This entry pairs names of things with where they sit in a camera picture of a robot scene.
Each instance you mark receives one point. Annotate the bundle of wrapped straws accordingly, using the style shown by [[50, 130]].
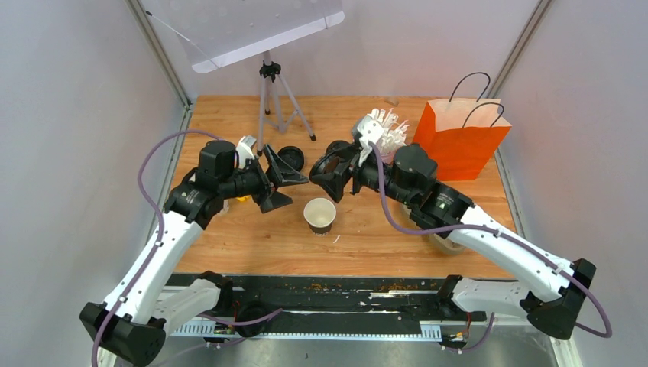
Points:
[[395, 132]]

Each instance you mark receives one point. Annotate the stack of black lids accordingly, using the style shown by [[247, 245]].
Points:
[[293, 156]]

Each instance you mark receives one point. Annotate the grey tripod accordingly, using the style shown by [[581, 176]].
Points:
[[270, 111]]

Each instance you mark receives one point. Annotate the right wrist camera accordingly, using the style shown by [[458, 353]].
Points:
[[367, 132]]

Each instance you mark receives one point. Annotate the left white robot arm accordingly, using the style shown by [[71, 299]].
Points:
[[131, 322]]

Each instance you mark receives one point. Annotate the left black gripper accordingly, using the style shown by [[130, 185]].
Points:
[[274, 201]]

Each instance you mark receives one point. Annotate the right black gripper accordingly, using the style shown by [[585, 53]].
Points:
[[334, 183]]

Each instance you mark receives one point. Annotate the cardboard cup carrier tray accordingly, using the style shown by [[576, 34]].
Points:
[[445, 246]]

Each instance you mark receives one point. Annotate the white reflector board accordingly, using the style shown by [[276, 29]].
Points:
[[215, 34]]

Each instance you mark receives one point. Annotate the orange paper bag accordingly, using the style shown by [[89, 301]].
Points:
[[461, 134]]

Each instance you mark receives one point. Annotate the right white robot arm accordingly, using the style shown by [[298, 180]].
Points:
[[547, 290]]

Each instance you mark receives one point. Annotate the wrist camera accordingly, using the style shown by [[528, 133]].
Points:
[[367, 132], [245, 150]]

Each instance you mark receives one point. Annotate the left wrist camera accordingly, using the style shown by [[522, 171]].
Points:
[[245, 150]]

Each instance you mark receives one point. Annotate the black cup lid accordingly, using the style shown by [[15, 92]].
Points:
[[336, 145], [331, 164]]

